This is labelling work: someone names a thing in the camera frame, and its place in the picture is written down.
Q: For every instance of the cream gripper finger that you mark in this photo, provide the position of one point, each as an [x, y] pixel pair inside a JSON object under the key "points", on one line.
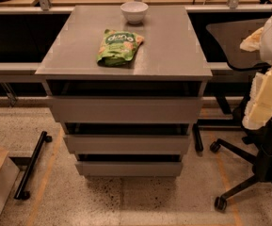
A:
{"points": [[253, 41]]}

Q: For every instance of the grey drawer cabinet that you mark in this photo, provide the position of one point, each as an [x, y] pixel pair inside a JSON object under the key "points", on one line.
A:
{"points": [[169, 63]]}

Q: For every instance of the grey drawer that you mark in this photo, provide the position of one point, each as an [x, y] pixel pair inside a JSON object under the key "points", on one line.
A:
{"points": [[90, 144], [125, 110], [129, 169]]}

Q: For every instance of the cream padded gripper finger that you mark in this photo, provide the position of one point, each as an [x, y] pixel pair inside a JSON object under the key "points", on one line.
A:
{"points": [[259, 107]]}

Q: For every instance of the green snack bag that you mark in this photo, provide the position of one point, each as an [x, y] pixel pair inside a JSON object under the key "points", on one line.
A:
{"points": [[118, 47]]}

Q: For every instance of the black table leg foot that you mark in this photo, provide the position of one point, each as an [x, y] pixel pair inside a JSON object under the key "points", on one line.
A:
{"points": [[29, 163]]}

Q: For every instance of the white ceramic bowl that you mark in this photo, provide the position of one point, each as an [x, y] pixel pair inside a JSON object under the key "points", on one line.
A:
{"points": [[134, 11]]}

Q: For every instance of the grey top drawer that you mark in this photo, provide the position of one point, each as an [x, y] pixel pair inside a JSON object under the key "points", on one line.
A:
{"points": [[125, 110]]}

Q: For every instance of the grey bottom drawer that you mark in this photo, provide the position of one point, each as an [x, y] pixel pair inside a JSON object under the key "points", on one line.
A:
{"points": [[129, 169]]}

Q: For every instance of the grey middle drawer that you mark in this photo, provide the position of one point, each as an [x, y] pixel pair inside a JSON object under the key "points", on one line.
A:
{"points": [[90, 144]]}

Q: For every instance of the black office chair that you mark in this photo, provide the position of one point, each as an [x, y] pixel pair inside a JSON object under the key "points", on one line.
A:
{"points": [[261, 162]]}

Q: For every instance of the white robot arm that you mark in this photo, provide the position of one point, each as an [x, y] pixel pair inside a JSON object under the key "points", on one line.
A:
{"points": [[266, 43]]}

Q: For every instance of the black right table leg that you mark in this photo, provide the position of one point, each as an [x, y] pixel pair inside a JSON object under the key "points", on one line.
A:
{"points": [[197, 138]]}

